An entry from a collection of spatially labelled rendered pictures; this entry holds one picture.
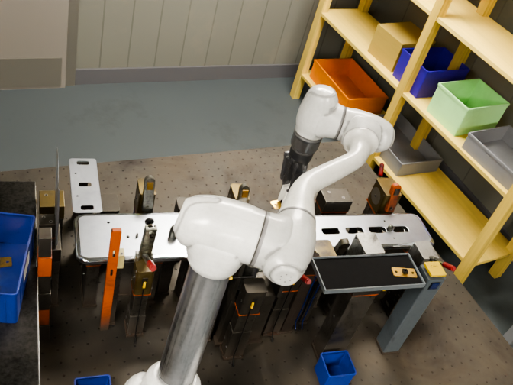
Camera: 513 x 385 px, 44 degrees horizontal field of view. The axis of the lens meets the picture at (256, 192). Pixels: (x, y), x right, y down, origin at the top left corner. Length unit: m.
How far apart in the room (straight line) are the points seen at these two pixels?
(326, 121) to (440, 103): 2.09
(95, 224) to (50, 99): 2.37
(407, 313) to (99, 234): 1.11
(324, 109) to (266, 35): 3.18
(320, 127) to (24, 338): 1.02
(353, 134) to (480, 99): 2.36
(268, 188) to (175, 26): 1.97
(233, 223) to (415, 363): 1.35
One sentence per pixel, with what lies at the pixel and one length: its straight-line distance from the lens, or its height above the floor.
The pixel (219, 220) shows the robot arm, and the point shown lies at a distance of 1.39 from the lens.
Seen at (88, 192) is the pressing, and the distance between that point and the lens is 2.34.
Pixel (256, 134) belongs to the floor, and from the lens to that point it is 4.52.
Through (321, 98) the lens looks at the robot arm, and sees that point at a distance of 1.83.
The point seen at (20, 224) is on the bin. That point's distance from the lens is 2.05.
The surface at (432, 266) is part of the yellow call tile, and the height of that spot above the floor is 1.16.
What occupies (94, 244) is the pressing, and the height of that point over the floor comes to 1.00.
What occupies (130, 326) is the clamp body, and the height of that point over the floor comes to 0.76.
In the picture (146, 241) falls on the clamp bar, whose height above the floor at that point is 1.16.
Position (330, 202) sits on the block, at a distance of 2.51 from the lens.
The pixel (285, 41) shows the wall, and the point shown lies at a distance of 5.10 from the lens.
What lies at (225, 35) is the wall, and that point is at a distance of 4.83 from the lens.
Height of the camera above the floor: 2.59
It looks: 40 degrees down
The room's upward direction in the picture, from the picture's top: 18 degrees clockwise
